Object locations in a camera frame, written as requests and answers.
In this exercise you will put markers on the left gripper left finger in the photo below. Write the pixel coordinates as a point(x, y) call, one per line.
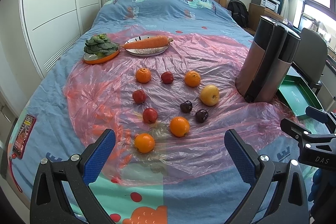
point(49, 202)

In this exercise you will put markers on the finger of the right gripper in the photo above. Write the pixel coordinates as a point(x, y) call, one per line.
point(328, 119)
point(298, 132)

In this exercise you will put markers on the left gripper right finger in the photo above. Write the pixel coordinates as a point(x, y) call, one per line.
point(289, 201)

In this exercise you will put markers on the orange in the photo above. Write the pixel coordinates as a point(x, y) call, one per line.
point(179, 126)
point(144, 143)

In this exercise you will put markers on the yellow apple pear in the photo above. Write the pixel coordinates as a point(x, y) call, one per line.
point(210, 95)

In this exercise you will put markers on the red apple front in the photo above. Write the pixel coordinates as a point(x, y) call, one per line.
point(149, 115)

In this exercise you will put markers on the red apple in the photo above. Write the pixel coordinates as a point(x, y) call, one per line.
point(139, 96)
point(167, 78)
point(149, 115)

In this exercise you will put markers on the dark plum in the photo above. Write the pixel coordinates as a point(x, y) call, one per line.
point(186, 107)
point(201, 115)

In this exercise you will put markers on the mandarin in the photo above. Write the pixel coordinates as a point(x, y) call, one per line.
point(143, 75)
point(192, 79)

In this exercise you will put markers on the red apple back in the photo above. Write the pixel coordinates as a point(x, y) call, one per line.
point(167, 78)

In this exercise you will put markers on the right gloved hand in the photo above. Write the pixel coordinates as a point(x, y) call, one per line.
point(316, 179)

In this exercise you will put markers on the green metal tray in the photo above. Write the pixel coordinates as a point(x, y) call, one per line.
point(297, 95)

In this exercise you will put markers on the grey office chair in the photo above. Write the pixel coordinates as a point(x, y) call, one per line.
point(310, 58)

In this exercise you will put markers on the electric kettle steel black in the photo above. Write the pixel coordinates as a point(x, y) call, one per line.
point(269, 58)

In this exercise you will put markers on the red snack packet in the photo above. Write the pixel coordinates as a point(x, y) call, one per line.
point(23, 135)

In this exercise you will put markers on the orange shallow dish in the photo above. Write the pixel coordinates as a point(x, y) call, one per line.
point(94, 59)

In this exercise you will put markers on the white printer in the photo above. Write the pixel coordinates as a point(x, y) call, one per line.
point(270, 4)

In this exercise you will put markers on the pink plastic sheet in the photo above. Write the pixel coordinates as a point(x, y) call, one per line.
point(100, 97)

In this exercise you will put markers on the black backpack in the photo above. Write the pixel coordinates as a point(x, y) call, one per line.
point(239, 12)

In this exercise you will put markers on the green bok choy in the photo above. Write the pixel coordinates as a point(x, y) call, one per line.
point(101, 46)

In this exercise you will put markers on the large plush carrot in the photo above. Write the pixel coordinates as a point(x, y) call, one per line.
point(151, 42)

